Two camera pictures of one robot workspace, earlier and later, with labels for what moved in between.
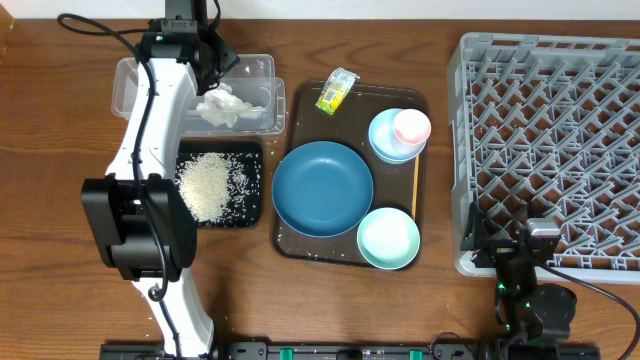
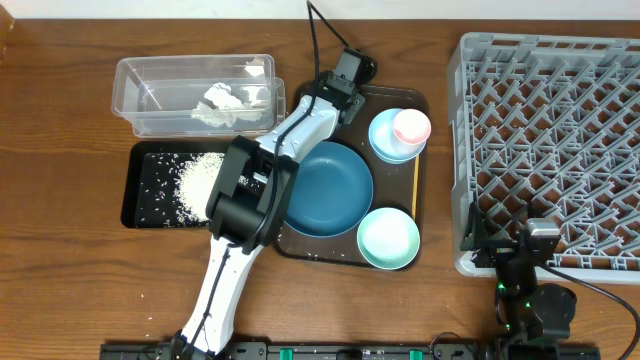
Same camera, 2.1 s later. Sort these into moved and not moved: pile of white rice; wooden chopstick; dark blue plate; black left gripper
Moved: black left gripper
Not moved: wooden chopstick; dark blue plate; pile of white rice
